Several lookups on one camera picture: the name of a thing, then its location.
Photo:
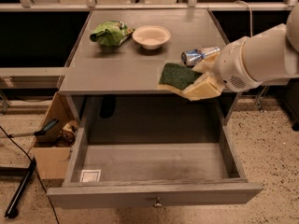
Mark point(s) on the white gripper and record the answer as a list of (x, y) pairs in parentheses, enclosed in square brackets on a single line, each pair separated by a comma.
[(231, 65)]

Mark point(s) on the green and yellow sponge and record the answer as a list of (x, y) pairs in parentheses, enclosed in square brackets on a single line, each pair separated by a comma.
[(176, 77)]

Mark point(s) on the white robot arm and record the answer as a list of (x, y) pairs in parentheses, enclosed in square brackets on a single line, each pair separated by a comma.
[(246, 63)]

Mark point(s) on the open grey top drawer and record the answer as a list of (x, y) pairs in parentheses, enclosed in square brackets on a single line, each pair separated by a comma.
[(200, 171)]

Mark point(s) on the metal drawer knob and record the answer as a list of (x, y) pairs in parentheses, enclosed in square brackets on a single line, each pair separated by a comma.
[(158, 203)]

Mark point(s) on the white sticker in drawer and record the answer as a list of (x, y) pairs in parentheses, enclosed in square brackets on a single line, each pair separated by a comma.
[(90, 176)]

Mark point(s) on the blue silver soda can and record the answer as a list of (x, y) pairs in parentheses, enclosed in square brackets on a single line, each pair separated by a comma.
[(194, 56)]

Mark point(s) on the grey wooden cabinet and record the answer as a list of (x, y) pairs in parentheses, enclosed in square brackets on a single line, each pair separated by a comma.
[(124, 104)]

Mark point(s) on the crumpled green chip bag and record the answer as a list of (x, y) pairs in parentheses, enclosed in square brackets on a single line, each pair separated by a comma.
[(111, 33)]

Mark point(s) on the crumpled items in box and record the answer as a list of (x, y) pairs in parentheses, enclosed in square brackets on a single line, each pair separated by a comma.
[(67, 135)]

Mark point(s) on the cardboard box on floor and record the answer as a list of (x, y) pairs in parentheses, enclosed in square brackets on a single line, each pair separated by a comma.
[(52, 161)]

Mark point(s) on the black bar on floor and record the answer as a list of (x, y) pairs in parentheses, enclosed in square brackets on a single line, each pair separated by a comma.
[(26, 174)]

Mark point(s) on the black handled grabber tool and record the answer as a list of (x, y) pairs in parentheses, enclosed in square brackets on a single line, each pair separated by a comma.
[(41, 132)]

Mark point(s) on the metal railing frame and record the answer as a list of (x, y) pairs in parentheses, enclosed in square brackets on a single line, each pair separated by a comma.
[(92, 5)]

